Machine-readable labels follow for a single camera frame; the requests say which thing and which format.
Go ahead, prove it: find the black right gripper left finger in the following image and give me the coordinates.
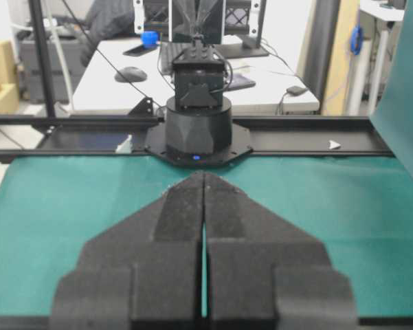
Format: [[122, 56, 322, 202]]
[[50, 172, 204, 329]]

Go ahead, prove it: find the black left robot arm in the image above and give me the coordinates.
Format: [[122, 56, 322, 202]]
[[165, 34, 232, 165]]

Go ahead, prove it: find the cardboard box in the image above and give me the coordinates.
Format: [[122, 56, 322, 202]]
[[0, 41, 20, 115]]

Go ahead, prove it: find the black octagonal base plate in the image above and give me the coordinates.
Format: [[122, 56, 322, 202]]
[[144, 124, 254, 168]]

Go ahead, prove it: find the black computer monitor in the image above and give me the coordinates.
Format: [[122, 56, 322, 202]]
[[168, 1, 268, 59]]

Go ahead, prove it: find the blue tape roll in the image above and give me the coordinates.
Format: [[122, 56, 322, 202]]
[[141, 31, 159, 49]]

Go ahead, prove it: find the black vertical frame post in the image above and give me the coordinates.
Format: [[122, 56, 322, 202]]
[[28, 0, 56, 118]]

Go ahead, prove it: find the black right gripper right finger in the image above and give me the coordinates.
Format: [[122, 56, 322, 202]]
[[204, 173, 357, 329]]

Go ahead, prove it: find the white office desk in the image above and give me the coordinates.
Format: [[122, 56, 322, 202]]
[[72, 38, 320, 117]]

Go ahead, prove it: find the black aluminium frame rail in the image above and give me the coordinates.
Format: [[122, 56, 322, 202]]
[[0, 115, 393, 163]]

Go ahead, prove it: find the green table cloth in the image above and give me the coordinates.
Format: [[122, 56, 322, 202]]
[[0, 0, 413, 319]]

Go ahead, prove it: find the black computer mouse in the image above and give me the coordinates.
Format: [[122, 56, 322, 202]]
[[114, 67, 148, 83]]

